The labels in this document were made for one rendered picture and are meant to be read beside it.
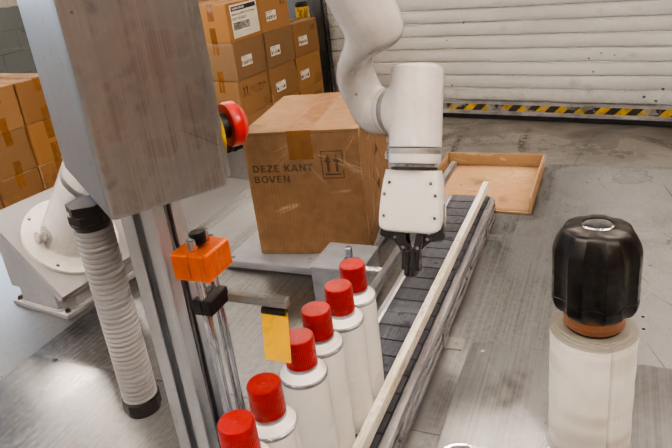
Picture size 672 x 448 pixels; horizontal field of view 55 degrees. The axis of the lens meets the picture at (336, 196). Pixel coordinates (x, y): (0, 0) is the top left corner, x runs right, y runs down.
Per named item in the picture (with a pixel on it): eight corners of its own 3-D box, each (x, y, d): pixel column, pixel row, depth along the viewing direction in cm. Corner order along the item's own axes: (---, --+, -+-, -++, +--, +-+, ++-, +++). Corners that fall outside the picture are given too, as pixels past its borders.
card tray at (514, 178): (531, 214, 145) (531, 198, 143) (419, 208, 155) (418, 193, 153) (544, 167, 170) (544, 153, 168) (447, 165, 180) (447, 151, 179)
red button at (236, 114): (215, 110, 50) (249, 101, 52) (197, 103, 53) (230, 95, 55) (223, 156, 52) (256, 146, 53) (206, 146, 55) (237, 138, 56)
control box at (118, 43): (111, 223, 47) (36, -55, 39) (65, 170, 60) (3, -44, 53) (238, 184, 51) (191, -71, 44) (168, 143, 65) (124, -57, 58)
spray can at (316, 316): (344, 473, 75) (323, 325, 67) (307, 459, 77) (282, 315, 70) (365, 443, 79) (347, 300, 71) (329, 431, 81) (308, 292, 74)
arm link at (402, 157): (378, 147, 100) (378, 166, 100) (434, 147, 96) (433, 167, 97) (395, 148, 108) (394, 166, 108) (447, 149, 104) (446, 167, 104)
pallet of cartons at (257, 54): (250, 175, 443) (220, 4, 400) (159, 167, 483) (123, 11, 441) (333, 124, 538) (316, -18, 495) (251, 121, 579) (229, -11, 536)
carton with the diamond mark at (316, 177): (371, 254, 131) (358, 127, 121) (261, 253, 137) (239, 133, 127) (391, 196, 158) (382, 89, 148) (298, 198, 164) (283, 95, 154)
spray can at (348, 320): (368, 441, 79) (350, 298, 71) (329, 433, 81) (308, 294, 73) (381, 413, 83) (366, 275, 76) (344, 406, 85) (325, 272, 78)
